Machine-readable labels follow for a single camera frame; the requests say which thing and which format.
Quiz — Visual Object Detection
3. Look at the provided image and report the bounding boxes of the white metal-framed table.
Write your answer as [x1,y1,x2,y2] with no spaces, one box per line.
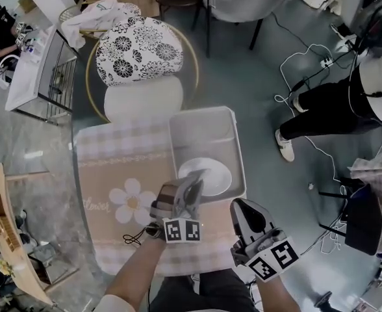
[5,23,79,124]

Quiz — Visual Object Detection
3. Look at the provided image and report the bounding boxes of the yellow flowers in white vase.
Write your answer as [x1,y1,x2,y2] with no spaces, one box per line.
[0,257,17,276]

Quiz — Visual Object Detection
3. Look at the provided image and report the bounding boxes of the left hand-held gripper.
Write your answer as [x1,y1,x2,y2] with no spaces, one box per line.
[160,170,210,244]

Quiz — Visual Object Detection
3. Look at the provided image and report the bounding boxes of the person's right forearm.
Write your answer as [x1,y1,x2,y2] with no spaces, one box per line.
[253,272,301,312]

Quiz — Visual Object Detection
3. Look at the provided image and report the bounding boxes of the person's white shirt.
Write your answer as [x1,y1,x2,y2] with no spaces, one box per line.
[95,292,149,312]

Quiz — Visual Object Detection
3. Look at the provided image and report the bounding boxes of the light wooden table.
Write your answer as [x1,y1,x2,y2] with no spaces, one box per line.
[0,162,55,306]

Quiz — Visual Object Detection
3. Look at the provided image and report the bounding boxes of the gold-framed chair with white seat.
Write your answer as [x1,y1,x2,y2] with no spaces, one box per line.
[84,27,200,125]

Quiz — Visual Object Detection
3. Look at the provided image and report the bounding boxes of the black and white floral cushion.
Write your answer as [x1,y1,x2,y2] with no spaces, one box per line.
[95,16,185,88]

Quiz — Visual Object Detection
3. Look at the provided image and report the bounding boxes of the person's left forearm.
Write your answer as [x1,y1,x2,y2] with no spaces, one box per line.
[104,237,166,306]

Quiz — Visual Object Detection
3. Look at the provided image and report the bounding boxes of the person's left hand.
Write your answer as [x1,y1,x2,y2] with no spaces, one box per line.
[149,185,179,220]

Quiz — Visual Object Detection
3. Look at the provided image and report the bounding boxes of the white rectangular tray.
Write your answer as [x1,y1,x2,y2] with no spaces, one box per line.
[168,105,248,205]

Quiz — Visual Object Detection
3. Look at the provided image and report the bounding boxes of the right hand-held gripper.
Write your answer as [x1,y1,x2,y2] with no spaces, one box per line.
[229,198,301,283]

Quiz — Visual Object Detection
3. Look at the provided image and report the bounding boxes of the white floor cables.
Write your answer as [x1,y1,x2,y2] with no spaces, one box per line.
[273,42,343,182]

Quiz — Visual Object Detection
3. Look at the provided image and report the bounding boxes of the grey padded chair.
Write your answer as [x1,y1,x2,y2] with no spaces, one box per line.
[192,0,287,59]

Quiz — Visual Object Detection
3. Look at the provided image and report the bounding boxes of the white cloth heap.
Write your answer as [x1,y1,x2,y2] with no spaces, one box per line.
[60,0,143,50]

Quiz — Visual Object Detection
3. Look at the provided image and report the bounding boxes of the person's dark trousers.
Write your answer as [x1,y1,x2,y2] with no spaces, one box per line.
[148,267,261,312]

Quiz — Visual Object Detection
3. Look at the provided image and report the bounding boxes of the white round plate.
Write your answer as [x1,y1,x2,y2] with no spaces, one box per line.
[177,157,233,198]

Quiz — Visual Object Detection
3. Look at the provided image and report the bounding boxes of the black chair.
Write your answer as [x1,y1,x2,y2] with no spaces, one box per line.
[318,176,382,257]

